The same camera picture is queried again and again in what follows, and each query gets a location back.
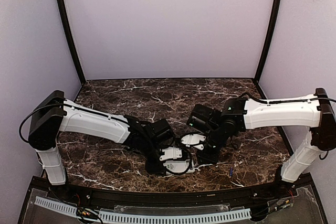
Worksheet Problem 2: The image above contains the white remote control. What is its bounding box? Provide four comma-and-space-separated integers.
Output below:
163, 159, 195, 173

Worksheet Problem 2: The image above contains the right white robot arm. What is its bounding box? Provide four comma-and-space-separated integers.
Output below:
181, 88, 335, 184

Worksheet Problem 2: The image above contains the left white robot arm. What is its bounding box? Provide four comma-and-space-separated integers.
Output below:
19, 90, 194, 186

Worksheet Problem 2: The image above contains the black braided cable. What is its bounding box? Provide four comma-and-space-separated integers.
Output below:
165, 146, 196, 175

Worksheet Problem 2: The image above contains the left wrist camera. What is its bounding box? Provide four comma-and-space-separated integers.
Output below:
159, 147, 189, 162

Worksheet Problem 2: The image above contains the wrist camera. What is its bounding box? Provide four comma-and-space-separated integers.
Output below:
159, 147, 189, 162
181, 134, 206, 151

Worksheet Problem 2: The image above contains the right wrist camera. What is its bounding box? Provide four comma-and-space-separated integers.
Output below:
181, 134, 206, 151

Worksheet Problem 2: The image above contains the black front rail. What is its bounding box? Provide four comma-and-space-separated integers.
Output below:
72, 186, 267, 208

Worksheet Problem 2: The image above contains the white slotted cable duct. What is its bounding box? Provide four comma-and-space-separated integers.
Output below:
34, 196, 251, 223

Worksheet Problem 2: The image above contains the right black frame post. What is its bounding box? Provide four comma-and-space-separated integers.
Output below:
254, 0, 281, 83

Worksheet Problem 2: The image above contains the black frame post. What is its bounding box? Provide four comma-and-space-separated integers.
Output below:
254, 0, 281, 83
56, 0, 86, 86

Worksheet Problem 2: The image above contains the left black frame post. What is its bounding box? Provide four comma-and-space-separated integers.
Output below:
56, 0, 86, 86

